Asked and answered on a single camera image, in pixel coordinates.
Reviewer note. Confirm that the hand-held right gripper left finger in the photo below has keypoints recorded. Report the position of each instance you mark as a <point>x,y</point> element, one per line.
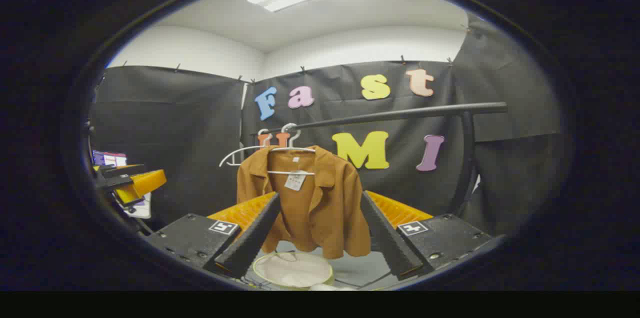
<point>250,238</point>

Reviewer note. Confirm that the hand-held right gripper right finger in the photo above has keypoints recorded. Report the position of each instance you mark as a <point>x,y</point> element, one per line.
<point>387,238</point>

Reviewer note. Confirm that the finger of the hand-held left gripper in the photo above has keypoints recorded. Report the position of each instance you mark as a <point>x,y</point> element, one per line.
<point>147,182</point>

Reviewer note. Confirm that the white mesh laundry hamper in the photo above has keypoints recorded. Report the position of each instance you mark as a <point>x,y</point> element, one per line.
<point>292,270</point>

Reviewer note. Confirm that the brown jacket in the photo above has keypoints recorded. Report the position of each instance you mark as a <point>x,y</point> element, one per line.
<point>330,208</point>

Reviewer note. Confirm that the white clothes hanger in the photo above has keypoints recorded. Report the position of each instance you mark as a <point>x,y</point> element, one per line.
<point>235,153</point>
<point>292,173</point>

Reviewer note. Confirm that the black clothes rack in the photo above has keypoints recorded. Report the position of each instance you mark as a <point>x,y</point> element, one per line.
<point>400,114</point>

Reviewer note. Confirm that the stack of colourful boxes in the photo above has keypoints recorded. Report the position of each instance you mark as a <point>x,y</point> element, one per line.
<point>109,158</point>

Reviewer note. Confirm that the white paper sheet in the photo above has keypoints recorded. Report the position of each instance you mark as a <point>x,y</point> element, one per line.
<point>144,208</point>

